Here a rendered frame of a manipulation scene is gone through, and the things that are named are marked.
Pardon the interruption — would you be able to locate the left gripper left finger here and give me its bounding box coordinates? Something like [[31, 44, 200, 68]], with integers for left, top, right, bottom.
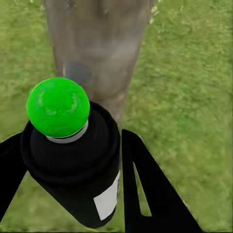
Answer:
[[0, 133, 28, 221]]

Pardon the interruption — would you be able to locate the pesticide atomizer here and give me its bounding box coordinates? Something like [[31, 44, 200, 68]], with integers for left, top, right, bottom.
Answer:
[[20, 59, 122, 229]]

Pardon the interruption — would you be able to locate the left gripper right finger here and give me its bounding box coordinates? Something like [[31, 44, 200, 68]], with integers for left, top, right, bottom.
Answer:
[[121, 130, 203, 233]]

